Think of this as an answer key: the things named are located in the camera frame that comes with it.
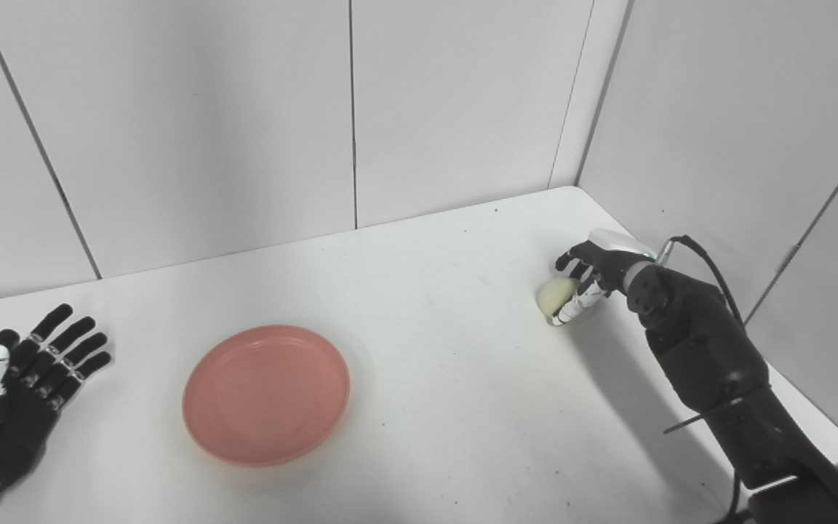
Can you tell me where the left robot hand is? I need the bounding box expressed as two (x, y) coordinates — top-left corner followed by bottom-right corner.
(0, 303), (113, 496)

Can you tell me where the white steamed bun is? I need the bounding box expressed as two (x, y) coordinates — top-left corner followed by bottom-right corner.
(536, 277), (581, 318)

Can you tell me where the pink plate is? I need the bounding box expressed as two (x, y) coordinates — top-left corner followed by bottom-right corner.
(181, 324), (351, 468)

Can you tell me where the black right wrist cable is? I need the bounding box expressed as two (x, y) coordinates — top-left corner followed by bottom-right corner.
(654, 234), (747, 328)

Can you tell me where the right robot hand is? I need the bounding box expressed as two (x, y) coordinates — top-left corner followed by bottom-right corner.
(549, 228), (658, 328)

